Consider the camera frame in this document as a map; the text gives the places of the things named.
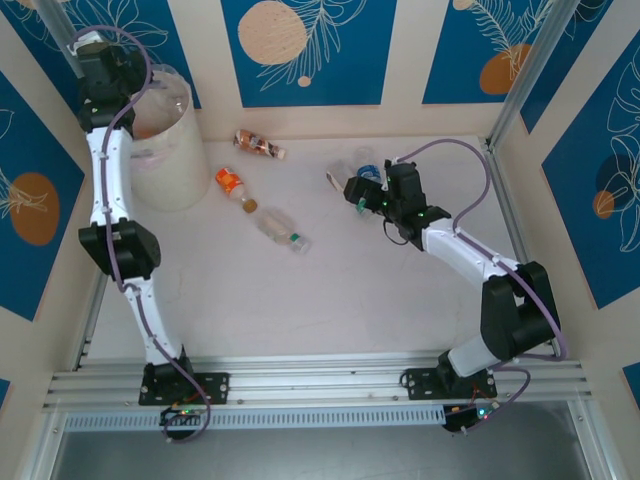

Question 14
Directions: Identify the crushed clear plastic bottle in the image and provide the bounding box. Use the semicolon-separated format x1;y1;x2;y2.
349;145;377;169

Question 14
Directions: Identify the clear bottle green neck ring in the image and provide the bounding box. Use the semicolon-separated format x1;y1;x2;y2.
255;207;312;257

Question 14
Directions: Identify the brown patterned plastic bottle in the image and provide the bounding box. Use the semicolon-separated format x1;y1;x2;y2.
233;128;289;161

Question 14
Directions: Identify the orange label plastic bottle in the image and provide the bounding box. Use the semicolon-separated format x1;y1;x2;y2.
214;167;259;214

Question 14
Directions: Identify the clear plastic bin liner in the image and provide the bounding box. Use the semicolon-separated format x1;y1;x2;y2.
128;63;194;174

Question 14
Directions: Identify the white plastic waste bin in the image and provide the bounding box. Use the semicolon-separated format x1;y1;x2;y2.
127;69;211;212

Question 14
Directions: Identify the small controller board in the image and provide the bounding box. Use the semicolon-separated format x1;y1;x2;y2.
442;403;496;434
159;405;206;426

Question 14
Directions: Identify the grey metal sheet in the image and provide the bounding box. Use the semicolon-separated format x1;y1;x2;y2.
47;402;609;480

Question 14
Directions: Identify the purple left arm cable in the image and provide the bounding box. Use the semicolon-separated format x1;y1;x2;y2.
69;25;212;445

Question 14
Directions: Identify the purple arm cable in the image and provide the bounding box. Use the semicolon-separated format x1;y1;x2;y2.
397;138;570;436
69;25;212;445

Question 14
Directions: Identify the thin black wire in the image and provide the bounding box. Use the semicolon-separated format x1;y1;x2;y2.
382;217;409;247

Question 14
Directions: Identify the aluminium frame post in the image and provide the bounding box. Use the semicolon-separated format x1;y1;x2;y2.
34;0;104;94
487;0;576;151

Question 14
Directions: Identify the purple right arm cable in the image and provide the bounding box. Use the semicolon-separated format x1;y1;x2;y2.
397;138;570;436

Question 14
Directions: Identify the aluminium side rail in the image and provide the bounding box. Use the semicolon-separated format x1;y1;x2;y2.
479;137;564;361
69;177;134;371

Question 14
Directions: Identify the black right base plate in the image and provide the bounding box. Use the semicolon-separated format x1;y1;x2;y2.
403;367;499;401

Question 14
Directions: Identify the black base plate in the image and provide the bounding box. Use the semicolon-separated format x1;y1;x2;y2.
138;372;231;406
403;367;499;401

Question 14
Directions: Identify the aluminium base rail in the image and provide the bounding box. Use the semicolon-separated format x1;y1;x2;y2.
44;352;594;414

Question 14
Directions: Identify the white slotted cable duct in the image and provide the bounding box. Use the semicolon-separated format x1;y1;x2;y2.
63;405;447;432

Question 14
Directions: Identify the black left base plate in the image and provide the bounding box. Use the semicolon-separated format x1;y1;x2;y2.
138;372;231;406

